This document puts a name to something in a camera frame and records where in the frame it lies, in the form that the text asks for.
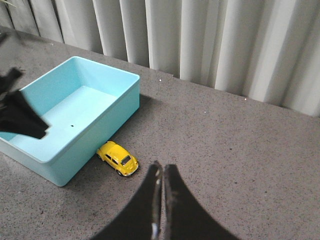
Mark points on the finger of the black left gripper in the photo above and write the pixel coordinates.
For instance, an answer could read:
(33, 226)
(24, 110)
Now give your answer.
(16, 114)

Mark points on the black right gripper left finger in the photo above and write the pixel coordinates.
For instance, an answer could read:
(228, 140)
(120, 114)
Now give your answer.
(141, 217)

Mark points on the yellow toy beetle car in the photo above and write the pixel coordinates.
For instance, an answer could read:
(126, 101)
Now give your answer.
(118, 158)

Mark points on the light blue plastic box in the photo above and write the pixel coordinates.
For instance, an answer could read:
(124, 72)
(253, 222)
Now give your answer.
(84, 103)

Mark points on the white pleated curtain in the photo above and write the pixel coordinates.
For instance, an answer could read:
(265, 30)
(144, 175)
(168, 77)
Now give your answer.
(266, 50)

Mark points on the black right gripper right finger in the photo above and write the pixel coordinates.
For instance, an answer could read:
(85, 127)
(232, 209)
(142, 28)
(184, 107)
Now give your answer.
(186, 219)

